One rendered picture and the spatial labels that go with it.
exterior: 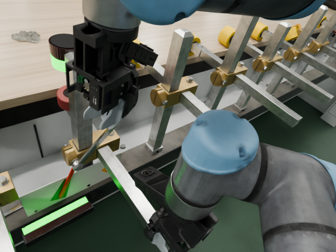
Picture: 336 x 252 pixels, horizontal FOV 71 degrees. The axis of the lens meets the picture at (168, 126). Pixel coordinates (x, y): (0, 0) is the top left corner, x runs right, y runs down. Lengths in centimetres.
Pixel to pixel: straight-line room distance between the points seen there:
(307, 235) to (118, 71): 29
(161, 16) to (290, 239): 22
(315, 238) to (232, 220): 139
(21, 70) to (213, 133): 65
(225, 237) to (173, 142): 85
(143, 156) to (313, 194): 61
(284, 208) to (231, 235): 133
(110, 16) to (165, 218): 31
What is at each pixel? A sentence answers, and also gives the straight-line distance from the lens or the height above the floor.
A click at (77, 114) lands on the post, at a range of 51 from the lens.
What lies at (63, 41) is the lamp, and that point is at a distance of 49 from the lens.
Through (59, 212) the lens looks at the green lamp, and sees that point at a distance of 71.
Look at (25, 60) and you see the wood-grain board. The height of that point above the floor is 90.
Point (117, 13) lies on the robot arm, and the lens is 31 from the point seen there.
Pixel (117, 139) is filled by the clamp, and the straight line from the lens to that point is 63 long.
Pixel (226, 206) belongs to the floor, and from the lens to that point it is 167.
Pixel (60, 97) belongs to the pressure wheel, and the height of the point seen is 91.
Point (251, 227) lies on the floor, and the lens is 168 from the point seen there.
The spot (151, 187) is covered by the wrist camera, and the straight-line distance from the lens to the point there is 42.
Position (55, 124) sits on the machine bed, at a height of 75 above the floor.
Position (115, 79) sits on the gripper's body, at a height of 115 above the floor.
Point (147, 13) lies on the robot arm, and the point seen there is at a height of 128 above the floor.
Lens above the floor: 134
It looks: 43 degrees down
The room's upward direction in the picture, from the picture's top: 17 degrees clockwise
